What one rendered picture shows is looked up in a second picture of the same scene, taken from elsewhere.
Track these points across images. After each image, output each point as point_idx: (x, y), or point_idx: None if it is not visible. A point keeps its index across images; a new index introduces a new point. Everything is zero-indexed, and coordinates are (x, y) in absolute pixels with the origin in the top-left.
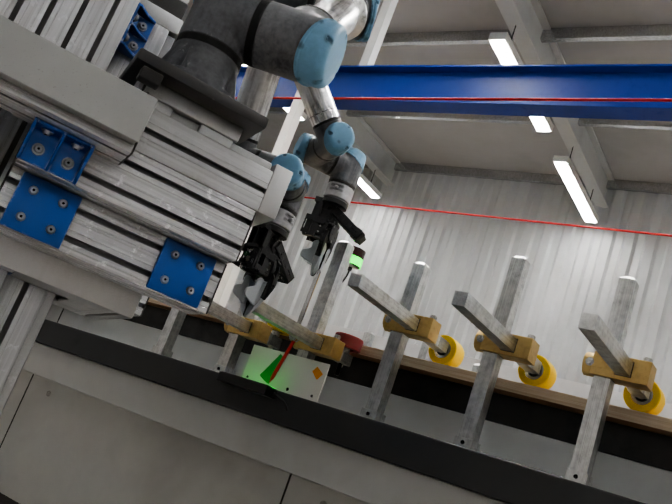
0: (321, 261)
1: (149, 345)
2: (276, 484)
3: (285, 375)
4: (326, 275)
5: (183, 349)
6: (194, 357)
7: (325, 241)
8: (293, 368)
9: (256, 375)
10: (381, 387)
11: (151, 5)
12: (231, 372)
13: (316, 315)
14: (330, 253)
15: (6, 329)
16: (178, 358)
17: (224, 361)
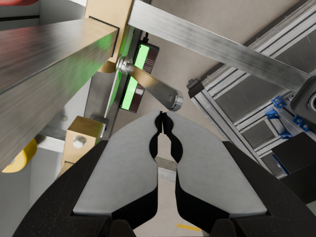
0: (155, 140)
1: (9, 232)
2: None
3: (128, 44)
4: (56, 110)
5: (4, 212)
6: (7, 196)
7: (278, 215)
8: (129, 37)
9: (118, 83)
10: None
11: None
12: (95, 119)
13: (106, 49)
14: (49, 196)
15: None
16: (11, 203)
17: (101, 131)
